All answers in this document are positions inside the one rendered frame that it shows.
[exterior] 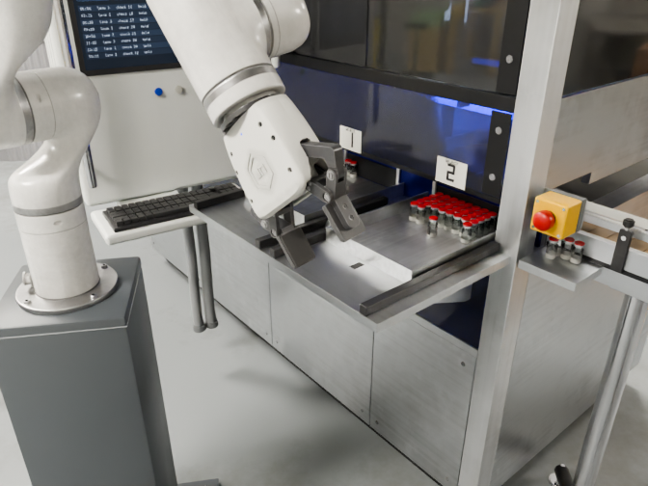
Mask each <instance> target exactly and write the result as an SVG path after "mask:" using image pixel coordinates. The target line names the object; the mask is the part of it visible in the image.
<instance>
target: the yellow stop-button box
mask: <svg viewBox="0 0 648 486"><path fill-rule="evenodd" d="M586 200H587V198H584V197H580V196H577V195H574V194H571V193H567V192H564V191H561V190H558V189H553V190H551V191H549V192H547V193H544V194H542V195H540V196H537V197H536V198H535V203H534V207H533V213H532V218H531V224H530V228H531V229H532V230H537V231H539V232H542V233H545V234H547V235H549V236H552V237H554V238H557V239H560V240H562V239H564V238H565V237H567V236H569V235H571V234H573V233H575V232H578V231H580V229H581V222H582V217H583V213H584V209H585V205H586ZM541 210H548V211H550V212H551V213H552V215H553V216H554V220H555V222H554V226H553V227H552V228H551V229H548V230H546V231H541V230H539V229H537V228H536V227H535V226H534V225H533V223H532V219H533V216H534V214H535V213H536V212H538V211H541Z"/></svg>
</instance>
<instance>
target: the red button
mask: <svg viewBox="0 0 648 486"><path fill-rule="evenodd" d="M554 222H555V220H554V216H553V215H552V213H551V212H550V211H548V210H541V211H538V212H536V213H535V214H534V216H533V219H532V223H533V225H534V226H535V227H536V228H537V229H538V230H541V231H546V230H549V229H551V228H552V227H553V226H554Z"/></svg>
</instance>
